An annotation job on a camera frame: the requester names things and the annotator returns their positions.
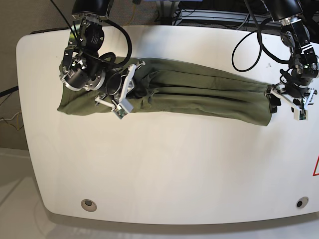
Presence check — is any olive green T-shirt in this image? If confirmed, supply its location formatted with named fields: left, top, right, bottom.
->
left=56, top=56, right=275, bottom=127

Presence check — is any table grommet hole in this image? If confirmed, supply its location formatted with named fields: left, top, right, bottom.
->
left=81, top=199, right=97, bottom=212
left=296, top=197, right=309, bottom=209

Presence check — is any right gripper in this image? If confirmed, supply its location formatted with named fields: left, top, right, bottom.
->
left=61, top=53, right=152, bottom=99

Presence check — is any red warning triangle sticker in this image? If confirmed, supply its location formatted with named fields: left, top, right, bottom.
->
left=313, top=157, right=319, bottom=176

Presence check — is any left table grommet hole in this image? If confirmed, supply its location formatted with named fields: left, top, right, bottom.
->
left=81, top=199, right=97, bottom=212

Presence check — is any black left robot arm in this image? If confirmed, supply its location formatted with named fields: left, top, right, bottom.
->
left=263, top=0, right=319, bottom=120

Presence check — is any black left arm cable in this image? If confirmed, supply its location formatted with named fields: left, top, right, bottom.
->
left=231, top=0, right=295, bottom=73

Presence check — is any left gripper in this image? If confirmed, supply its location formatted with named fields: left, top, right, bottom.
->
left=266, top=68, right=316, bottom=114

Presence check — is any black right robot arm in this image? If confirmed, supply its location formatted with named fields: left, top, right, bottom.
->
left=59, top=0, right=133, bottom=104

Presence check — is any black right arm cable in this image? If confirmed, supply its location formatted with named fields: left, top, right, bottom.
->
left=49, top=0, right=133, bottom=68

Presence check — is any right table grommet hole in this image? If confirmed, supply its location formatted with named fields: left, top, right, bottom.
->
left=296, top=197, right=309, bottom=209

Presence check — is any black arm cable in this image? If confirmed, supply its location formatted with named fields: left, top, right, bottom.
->
left=231, top=0, right=295, bottom=73
left=49, top=0, right=133, bottom=68

